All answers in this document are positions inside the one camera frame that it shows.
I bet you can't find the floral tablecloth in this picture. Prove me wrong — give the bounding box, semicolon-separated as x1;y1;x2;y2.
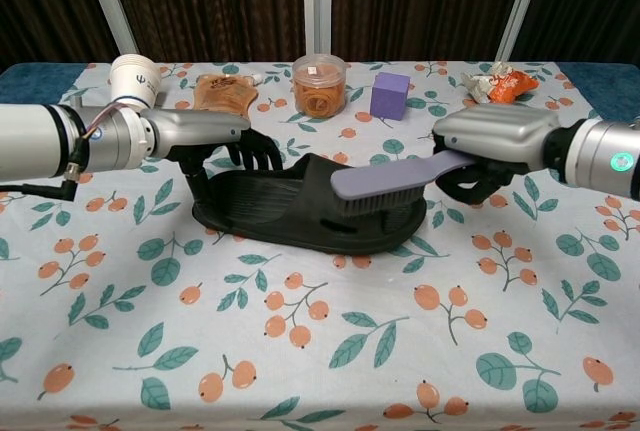
0;60;640;431

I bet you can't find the white paper cup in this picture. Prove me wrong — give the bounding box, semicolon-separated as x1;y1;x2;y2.
109;54;162;110

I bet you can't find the brown drink pouch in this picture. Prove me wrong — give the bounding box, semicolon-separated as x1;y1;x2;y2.
193;74;261;120

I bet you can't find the black slipper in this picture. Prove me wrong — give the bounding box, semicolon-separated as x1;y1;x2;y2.
192;153;428;255

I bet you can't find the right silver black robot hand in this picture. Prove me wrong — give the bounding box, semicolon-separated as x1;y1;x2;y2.
432;103;562;205

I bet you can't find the orange snack bag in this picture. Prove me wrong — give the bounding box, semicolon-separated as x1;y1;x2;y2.
460;61;541;104

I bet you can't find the grey-purple brush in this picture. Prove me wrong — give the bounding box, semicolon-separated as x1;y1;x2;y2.
330;150;474;217

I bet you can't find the purple cube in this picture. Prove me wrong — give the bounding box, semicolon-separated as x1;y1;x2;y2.
369;71;411;121

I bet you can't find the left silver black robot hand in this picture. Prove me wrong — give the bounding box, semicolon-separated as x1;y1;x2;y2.
141;109;285;206

